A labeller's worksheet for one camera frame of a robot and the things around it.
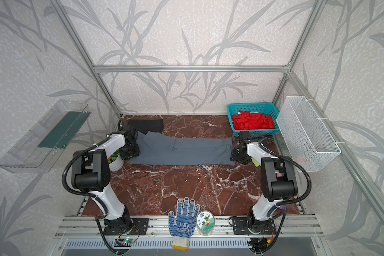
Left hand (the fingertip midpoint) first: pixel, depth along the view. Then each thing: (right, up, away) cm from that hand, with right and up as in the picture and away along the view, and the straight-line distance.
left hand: (136, 150), depth 95 cm
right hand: (+61, -2, +1) cm, 61 cm away
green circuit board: (+7, -37, -25) cm, 45 cm away
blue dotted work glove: (+31, -33, -22) cm, 50 cm away
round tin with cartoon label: (+41, -27, -28) cm, 57 cm away
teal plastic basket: (+90, +28, +22) cm, 96 cm away
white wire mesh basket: (+83, +7, -33) cm, 89 cm away
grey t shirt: (+13, 0, +4) cm, 13 cm away
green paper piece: (+70, -6, -7) cm, 71 cm away
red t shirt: (+70, +19, +14) cm, 74 cm away
